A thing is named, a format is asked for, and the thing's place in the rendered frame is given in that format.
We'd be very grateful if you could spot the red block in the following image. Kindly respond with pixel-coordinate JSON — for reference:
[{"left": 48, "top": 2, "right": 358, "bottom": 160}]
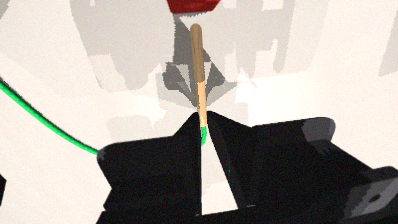
[{"left": 167, "top": 0, "right": 221, "bottom": 14}]

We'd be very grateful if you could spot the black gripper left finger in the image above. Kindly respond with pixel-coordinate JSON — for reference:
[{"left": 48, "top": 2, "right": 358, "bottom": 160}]
[{"left": 96, "top": 112, "right": 202, "bottom": 216}]

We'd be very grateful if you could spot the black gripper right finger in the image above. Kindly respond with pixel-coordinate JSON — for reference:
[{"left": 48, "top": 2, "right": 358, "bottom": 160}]
[{"left": 206, "top": 110, "right": 336, "bottom": 209}]

